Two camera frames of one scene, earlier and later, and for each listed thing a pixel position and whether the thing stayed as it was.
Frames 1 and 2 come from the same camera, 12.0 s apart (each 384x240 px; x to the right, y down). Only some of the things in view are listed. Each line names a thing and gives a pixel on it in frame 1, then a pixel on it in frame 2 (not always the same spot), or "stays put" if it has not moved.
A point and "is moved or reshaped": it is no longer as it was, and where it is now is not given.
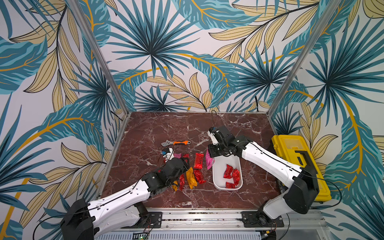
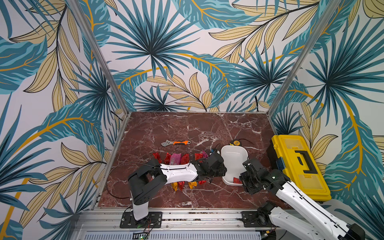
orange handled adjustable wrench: [167, 142] stays put
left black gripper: [186, 166] to [222, 170]
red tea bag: [228, 172] to [157, 156]
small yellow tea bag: [174, 186] stays put
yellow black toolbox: [293, 149] stays put
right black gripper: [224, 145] to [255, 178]
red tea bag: [182, 181] stays put
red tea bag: [198, 161] stays put
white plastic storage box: [219, 165] is moved or reshaped
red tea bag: [229, 185] to [237, 180]
